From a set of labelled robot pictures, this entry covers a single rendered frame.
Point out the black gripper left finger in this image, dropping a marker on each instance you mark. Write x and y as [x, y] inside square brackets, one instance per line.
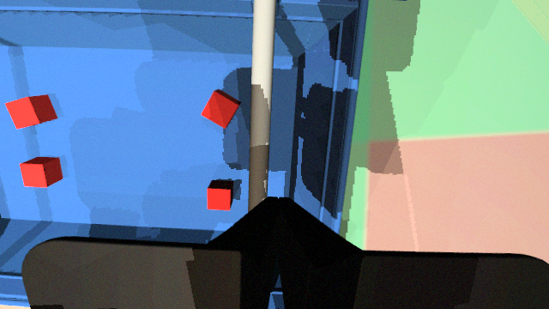
[232, 271]

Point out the small red block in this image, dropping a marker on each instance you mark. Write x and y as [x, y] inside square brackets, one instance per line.
[220, 108]
[41, 171]
[31, 110]
[220, 195]

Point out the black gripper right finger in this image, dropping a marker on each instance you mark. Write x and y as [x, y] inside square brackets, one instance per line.
[321, 270]

